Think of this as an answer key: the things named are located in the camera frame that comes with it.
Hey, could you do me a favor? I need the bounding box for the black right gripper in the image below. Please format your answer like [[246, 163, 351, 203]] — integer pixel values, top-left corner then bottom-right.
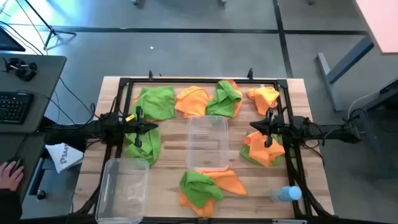
[[249, 107, 284, 148]]

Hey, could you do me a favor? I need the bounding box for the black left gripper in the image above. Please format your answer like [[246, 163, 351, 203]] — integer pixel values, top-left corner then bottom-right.
[[124, 105, 159, 149]]

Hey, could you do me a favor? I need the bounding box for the clear plastic basket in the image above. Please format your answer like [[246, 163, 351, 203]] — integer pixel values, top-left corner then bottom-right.
[[95, 157, 150, 224], [185, 115, 230, 172]]

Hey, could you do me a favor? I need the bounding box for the blue-capped water bottle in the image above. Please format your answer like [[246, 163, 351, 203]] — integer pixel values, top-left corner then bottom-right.
[[269, 185, 303, 203]]

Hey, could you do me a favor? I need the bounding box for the white printed bag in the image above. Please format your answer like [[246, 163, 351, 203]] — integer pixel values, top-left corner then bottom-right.
[[45, 142, 85, 174]]

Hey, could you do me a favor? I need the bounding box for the grey table leg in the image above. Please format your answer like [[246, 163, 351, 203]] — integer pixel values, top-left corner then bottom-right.
[[315, 36, 375, 113]]

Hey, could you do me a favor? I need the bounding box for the grey desk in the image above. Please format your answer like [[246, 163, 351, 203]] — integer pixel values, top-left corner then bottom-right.
[[0, 52, 68, 212]]

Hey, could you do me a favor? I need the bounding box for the black keyboard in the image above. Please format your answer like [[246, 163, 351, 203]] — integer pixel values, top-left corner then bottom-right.
[[0, 91, 35, 125]]

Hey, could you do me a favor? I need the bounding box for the black tripod stand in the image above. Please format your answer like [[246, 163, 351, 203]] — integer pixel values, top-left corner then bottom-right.
[[24, 0, 77, 50]]

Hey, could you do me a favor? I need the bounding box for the person's hand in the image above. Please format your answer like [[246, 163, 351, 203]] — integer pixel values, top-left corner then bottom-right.
[[0, 161, 25, 192]]

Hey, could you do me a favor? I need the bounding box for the pink table top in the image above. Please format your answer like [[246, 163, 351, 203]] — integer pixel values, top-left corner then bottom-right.
[[353, 0, 398, 56]]

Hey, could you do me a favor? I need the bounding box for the black monitor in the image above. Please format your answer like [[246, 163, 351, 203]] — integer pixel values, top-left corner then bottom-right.
[[0, 26, 26, 53]]

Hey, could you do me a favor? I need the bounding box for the black aluminium table frame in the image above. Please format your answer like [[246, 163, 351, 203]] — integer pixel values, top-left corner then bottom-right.
[[73, 68, 336, 224]]

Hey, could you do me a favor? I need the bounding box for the silver bracket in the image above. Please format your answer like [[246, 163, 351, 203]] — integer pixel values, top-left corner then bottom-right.
[[272, 218, 308, 224]]

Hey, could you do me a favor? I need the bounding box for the white cable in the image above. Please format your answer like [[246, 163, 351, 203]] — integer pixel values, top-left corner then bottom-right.
[[347, 89, 381, 121]]

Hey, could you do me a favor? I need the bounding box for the dark grey table frame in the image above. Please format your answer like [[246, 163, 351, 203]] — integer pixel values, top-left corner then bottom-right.
[[343, 77, 398, 181]]

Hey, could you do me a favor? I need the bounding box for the black clamp mount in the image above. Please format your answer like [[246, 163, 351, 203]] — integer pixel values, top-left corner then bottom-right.
[[2, 57, 39, 83]]

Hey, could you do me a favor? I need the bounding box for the black floor cable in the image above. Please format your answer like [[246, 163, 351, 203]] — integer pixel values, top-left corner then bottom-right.
[[0, 20, 44, 56]]

